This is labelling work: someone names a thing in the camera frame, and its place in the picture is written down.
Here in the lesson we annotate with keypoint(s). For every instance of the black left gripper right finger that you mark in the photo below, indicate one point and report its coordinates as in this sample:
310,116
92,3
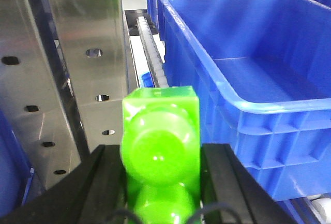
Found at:
225,180

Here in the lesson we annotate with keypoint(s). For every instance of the white roller track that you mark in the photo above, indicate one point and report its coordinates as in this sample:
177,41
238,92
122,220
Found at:
152,54

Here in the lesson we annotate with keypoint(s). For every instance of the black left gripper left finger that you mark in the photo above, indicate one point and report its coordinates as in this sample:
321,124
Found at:
88,194

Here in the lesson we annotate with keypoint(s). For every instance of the perforated steel rack upright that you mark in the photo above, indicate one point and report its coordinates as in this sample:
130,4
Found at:
63,78

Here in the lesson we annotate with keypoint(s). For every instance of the green plastic block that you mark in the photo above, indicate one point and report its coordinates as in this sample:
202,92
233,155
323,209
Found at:
160,151

